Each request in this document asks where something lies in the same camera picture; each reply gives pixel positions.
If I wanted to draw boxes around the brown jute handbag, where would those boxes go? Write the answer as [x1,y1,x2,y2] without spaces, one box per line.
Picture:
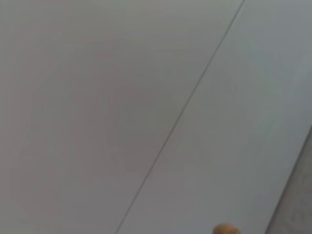
[212,222,242,234]

